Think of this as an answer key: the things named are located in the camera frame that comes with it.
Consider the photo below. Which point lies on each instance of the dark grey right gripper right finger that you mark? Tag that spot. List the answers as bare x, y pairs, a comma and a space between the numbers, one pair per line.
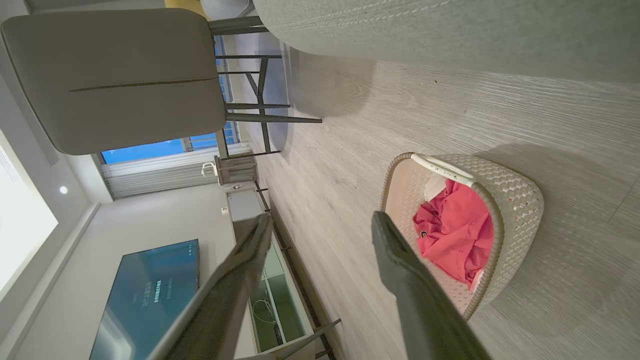
417, 305

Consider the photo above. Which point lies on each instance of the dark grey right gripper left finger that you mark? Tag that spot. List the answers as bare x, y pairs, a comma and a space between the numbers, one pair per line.
220, 305

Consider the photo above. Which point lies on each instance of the beige woven laundry basket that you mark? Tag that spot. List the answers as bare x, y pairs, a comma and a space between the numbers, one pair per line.
510, 215

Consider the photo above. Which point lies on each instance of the glass door media cabinet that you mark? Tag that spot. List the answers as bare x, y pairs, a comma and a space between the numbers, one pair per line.
272, 295

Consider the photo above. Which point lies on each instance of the red garment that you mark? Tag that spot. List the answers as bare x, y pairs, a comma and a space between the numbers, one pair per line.
457, 232

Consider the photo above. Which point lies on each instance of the small wooden side table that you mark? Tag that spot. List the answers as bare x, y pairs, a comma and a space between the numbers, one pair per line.
236, 170

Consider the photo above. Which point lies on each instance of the white ribbed curtain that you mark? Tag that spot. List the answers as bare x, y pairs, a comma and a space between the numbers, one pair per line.
165, 175

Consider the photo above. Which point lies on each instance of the beige upholstered chair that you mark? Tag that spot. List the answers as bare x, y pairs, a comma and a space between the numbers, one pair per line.
120, 80

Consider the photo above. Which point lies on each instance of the grey fabric sofa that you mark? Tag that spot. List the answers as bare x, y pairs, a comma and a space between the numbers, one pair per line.
450, 30

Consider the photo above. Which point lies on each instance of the wall mounted television screen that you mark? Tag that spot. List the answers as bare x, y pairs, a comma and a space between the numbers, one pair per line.
145, 300

